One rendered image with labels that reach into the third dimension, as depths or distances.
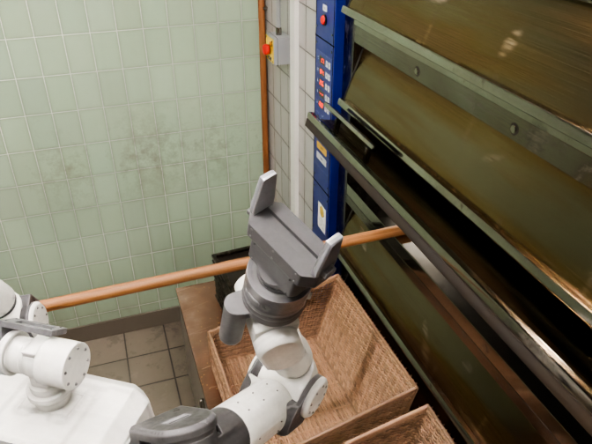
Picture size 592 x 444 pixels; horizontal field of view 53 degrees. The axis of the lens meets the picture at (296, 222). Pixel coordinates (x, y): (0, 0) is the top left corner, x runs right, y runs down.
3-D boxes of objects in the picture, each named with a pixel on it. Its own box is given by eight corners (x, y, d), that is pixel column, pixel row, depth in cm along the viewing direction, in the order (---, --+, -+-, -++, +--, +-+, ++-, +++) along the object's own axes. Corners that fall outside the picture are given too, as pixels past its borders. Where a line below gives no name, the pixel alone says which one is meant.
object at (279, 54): (284, 56, 230) (283, 30, 224) (292, 63, 222) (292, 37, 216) (265, 58, 228) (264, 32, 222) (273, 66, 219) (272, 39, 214)
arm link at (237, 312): (318, 310, 78) (301, 346, 86) (291, 244, 83) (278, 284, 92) (235, 329, 74) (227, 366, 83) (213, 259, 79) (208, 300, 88)
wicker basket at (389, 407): (336, 330, 218) (339, 270, 203) (412, 454, 173) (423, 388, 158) (208, 363, 204) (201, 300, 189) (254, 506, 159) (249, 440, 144)
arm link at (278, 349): (298, 336, 79) (312, 364, 91) (277, 279, 84) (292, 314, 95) (253, 353, 79) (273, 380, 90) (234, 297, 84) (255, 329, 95)
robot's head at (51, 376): (70, 411, 81) (57, 366, 76) (8, 397, 83) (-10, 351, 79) (96, 377, 87) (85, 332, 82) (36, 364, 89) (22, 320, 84)
